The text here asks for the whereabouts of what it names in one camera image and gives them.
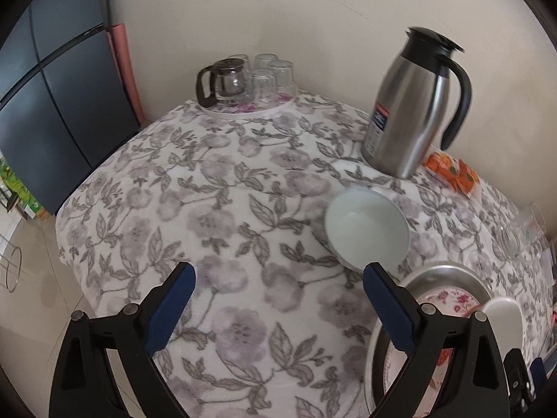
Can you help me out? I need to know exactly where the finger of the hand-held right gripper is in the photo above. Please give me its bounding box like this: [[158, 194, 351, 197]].
[[530, 357, 548, 392], [503, 348, 532, 407]]

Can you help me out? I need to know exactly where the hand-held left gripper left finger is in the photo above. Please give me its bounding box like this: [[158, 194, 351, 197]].
[[49, 261, 196, 418]]

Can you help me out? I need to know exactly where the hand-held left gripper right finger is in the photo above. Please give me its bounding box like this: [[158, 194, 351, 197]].
[[362, 262, 511, 418]]

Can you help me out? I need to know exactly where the large white bowl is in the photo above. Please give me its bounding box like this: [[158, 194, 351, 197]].
[[483, 297, 524, 358]]

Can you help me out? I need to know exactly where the stainless steel basin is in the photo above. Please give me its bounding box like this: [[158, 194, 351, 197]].
[[363, 260, 492, 418]]

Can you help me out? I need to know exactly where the pink floral round plate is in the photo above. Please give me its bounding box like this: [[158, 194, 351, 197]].
[[383, 286, 484, 401]]

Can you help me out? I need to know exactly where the small pale blue bowl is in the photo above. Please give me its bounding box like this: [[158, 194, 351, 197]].
[[324, 189, 410, 273]]

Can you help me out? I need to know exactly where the grey floral tablecloth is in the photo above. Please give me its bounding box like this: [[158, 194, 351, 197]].
[[56, 89, 557, 418]]

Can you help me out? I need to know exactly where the clear glass mug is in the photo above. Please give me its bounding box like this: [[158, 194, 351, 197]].
[[498, 202, 549, 257]]

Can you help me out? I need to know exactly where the orange snack packet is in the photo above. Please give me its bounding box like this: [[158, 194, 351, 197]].
[[450, 159, 481, 196], [424, 152, 462, 184]]

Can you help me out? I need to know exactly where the green printed carton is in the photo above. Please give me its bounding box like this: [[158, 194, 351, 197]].
[[0, 157, 48, 223]]

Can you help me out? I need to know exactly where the stainless steel thermos jug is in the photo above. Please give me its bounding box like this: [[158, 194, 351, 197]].
[[361, 27, 473, 179]]

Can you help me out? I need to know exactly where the dark grey refrigerator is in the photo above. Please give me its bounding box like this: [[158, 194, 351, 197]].
[[0, 0, 144, 216]]

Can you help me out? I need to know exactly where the white round tray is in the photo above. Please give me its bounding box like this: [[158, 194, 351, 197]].
[[202, 83, 300, 119]]

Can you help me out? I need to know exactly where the pink rolled mat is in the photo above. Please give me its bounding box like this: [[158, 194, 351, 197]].
[[107, 24, 144, 129]]

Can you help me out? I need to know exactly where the glass teapot black handle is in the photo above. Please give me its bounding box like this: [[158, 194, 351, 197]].
[[196, 54, 251, 107]]

